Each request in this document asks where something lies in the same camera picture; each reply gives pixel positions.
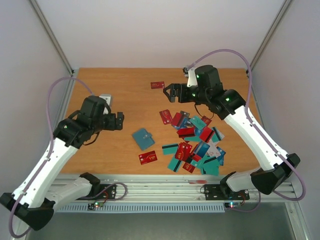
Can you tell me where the teal card holder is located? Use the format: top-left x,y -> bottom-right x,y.
132,128 -> 155,151

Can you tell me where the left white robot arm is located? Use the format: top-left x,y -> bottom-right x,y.
0,95 -> 124,231

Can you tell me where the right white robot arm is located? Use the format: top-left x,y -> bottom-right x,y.
163,65 -> 301,196

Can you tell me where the lone red VIP card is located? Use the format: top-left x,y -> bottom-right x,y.
150,81 -> 165,89

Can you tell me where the teal card upper pile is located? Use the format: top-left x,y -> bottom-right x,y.
189,116 -> 207,130

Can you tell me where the red card black stripe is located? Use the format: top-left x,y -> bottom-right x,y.
199,126 -> 215,143

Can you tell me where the teal card left stripe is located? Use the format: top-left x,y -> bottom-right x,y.
162,143 -> 179,155

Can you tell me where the red VIP card under pile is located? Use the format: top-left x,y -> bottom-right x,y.
174,142 -> 193,162

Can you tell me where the blue white card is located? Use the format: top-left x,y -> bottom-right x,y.
192,141 -> 210,158

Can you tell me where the teal card black stripe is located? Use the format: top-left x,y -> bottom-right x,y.
167,155 -> 182,173

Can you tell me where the red card bottom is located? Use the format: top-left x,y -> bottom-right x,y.
182,162 -> 196,174

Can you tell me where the teal card bottom right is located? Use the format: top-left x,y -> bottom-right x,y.
200,156 -> 220,176

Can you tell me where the left small circuit board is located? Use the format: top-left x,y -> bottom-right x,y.
87,202 -> 104,211

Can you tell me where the small circuit board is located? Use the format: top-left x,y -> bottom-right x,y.
224,202 -> 242,209
87,202 -> 104,211

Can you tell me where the right small circuit board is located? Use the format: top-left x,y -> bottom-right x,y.
224,202 -> 242,209

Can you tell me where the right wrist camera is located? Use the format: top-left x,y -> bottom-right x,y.
182,67 -> 198,87

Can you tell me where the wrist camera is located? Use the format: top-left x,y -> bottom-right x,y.
99,93 -> 113,107
182,67 -> 198,87

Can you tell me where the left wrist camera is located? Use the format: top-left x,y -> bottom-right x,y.
99,93 -> 113,107

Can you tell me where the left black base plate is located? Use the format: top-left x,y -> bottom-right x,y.
77,183 -> 117,200

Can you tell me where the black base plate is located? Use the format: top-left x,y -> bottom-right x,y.
202,184 -> 250,201
77,183 -> 117,200

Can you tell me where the aluminium rail platform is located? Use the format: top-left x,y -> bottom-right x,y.
48,173 -> 296,203

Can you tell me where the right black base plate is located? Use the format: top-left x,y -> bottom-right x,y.
202,184 -> 250,201

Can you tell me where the blue slotted cable duct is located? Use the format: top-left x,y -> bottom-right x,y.
58,202 -> 225,214

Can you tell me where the left aluminium frame post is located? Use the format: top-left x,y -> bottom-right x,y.
28,0 -> 74,76

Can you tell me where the aluminium frame post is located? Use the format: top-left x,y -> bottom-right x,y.
28,0 -> 74,76
250,0 -> 294,70

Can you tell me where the right aluminium frame post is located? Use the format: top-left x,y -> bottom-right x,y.
250,0 -> 294,70

